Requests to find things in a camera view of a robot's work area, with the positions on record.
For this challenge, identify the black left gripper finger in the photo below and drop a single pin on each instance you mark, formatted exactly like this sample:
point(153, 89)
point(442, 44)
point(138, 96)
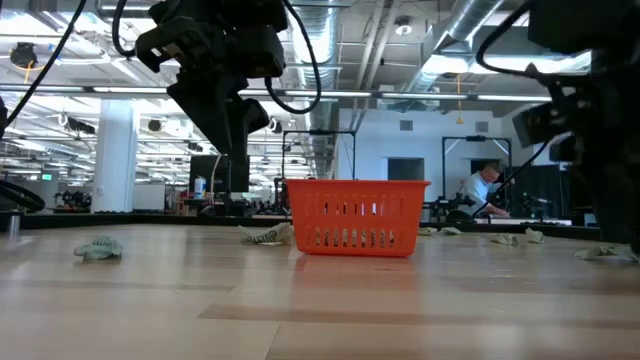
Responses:
point(215, 105)
point(250, 117)

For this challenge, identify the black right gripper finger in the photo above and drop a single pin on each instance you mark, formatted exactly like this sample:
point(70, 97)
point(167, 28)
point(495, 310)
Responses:
point(620, 205)

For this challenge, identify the orange slotted plastic basket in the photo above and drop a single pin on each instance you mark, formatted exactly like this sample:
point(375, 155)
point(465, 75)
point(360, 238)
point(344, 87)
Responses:
point(350, 200)

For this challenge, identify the grey-green sock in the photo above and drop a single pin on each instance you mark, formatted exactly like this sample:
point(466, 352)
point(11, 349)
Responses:
point(97, 248)

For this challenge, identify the background black robot arm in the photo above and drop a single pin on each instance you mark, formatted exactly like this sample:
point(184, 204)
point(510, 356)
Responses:
point(445, 205)

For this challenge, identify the black computer monitor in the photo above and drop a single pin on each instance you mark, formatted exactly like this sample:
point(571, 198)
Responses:
point(220, 172)

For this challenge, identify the white wipes canister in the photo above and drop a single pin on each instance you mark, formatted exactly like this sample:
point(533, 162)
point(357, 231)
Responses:
point(199, 187)

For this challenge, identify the white building pillar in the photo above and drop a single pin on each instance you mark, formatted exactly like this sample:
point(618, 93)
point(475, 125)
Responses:
point(115, 155)

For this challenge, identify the person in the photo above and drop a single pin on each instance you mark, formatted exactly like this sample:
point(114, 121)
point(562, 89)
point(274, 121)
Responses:
point(480, 192)

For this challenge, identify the yellow hanging pendant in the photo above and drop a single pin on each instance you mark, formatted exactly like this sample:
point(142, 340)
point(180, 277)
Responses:
point(459, 119)

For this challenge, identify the green exit sign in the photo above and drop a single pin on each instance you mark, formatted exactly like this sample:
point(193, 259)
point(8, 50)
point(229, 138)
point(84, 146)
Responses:
point(46, 176)

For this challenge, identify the black yellow ceiling reel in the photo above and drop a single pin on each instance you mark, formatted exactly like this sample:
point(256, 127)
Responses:
point(23, 54)

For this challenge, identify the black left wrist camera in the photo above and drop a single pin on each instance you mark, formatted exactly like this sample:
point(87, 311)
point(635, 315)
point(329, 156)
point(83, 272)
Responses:
point(165, 45)

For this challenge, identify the silver ribbed ventilation duct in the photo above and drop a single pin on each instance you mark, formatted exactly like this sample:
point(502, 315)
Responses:
point(325, 30)

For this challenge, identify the black metal gantry frame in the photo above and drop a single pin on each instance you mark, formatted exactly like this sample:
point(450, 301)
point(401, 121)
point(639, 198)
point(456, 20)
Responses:
point(475, 138)

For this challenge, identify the silver smooth ventilation duct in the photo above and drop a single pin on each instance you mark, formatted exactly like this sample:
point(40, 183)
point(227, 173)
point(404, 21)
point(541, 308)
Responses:
point(470, 20)

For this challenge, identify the short metal post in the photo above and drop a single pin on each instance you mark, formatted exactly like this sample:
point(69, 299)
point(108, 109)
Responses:
point(14, 227)

